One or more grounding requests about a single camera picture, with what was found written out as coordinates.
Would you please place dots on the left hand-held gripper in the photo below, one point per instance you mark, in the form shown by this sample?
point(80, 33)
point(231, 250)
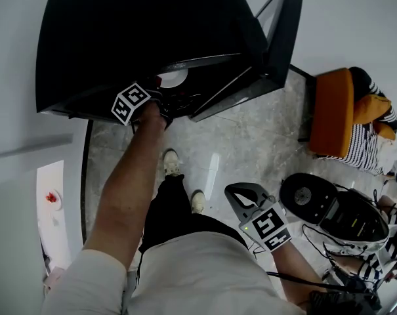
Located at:
point(130, 102)

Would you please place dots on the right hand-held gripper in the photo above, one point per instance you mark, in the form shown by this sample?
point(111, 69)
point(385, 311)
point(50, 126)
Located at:
point(270, 226)

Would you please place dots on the white round plate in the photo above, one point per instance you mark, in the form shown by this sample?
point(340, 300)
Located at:
point(176, 77)

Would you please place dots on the black mini fridge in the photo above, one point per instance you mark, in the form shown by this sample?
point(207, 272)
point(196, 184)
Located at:
point(136, 28)

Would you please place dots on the person's left forearm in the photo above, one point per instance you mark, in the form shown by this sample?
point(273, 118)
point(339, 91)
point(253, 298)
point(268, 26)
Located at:
point(126, 192)

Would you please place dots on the person's right forearm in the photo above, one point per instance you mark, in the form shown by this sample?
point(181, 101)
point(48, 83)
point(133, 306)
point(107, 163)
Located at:
point(293, 264)

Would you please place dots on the person's white shoe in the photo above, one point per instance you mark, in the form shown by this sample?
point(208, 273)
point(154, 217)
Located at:
point(171, 162)
point(198, 202)

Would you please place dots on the black helmet device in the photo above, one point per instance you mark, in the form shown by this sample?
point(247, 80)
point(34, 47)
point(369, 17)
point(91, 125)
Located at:
point(303, 195)

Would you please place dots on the orange sofa chair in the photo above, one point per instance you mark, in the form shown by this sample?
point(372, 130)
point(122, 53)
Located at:
point(332, 110)

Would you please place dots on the small plate of red fruit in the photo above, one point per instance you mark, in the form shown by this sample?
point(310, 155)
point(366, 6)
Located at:
point(52, 198)

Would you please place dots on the black white striped blanket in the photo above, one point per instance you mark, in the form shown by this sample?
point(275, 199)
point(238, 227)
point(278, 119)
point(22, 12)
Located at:
point(365, 149)

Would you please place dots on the orange cushion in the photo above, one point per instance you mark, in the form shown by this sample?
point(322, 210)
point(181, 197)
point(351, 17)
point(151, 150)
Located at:
point(372, 110)

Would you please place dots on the white windowsill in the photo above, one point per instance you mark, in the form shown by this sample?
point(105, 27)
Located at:
point(50, 241)

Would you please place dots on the dark striped garment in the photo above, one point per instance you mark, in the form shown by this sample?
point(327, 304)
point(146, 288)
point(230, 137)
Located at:
point(365, 80)

